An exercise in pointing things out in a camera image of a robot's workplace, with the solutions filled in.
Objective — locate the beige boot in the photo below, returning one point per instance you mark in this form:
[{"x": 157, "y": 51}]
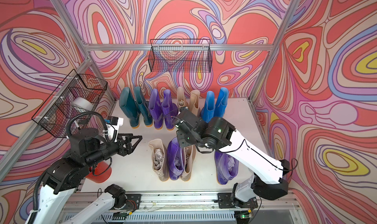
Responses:
[
  {"x": 159, "y": 159},
  {"x": 189, "y": 154},
  {"x": 194, "y": 102},
  {"x": 181, "y": 99}
]

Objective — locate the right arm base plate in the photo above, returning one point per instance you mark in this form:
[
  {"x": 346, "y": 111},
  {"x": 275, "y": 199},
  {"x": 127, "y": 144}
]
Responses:
[{"x": 228, "y": 200}]

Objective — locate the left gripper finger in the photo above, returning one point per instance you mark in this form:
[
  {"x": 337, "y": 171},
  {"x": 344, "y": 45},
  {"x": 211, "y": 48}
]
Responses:
[
  {"x": 130, "y": 148},
  {"x": 129, "y": 137}
]

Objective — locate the black wire basket back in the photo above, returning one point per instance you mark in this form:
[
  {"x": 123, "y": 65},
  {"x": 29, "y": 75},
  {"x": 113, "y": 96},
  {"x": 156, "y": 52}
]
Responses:
[{"x": 180, "y": 55}]

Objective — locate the red cup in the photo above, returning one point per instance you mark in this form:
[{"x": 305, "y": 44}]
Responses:
[{"x": 99, "y": 173}]

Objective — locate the white marker in basket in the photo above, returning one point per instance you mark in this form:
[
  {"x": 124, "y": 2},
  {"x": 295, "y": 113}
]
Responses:
[{"x": 77, "y": 124}]

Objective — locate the teal boot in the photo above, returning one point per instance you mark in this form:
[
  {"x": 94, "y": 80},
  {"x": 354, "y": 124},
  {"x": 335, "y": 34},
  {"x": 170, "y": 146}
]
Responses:
[
  {"x": 129, "y": 108},
  {"x": 143, "y": 106}
]

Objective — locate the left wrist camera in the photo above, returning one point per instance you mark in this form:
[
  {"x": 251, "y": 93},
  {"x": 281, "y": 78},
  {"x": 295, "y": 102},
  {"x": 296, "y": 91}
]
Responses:
[{"x": 87, "y": 146}]

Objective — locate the white tape roll in basket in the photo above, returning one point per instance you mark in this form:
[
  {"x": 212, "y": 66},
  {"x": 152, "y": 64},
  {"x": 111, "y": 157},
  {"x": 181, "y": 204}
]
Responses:
[{"x": 82, "y": 105}]

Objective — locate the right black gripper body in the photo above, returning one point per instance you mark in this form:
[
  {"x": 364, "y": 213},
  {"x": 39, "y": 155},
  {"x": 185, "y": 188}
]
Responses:
[{"x": 185, "y": 140}]

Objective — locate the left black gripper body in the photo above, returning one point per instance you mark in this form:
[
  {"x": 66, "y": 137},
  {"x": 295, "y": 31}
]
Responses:
[{"x": 106, "y": 151}]

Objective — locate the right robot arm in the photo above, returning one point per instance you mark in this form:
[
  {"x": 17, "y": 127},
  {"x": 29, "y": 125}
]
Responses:
[{"x": 267, "y": 180}]

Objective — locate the black wire basket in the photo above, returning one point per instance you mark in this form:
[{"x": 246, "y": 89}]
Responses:
[
  {"x": 180, "y": 55},
  {"x": 54, "y": 114}
]

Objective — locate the blue boot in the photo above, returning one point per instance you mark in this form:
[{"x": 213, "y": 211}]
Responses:
[
  {"x": 221, "y": 102},
  {"x": 207, "y": 112}
]

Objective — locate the black wire basket left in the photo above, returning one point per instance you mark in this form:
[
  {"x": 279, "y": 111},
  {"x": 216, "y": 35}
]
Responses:
[{"x": 54, "y": 114}]

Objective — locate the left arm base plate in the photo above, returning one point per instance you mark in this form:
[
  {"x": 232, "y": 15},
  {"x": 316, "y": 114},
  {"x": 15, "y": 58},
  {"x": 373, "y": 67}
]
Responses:
[{"x": 129, "y": 202}]

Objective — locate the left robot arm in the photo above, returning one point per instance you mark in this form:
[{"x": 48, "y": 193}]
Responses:
[{"x": 47, "y": 206}]

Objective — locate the dark purple boot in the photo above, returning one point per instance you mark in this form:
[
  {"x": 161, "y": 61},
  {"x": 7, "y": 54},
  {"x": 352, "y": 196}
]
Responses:
[
  {"x": 155, "y": 109},
  {"x": 170, "y": 110}
]

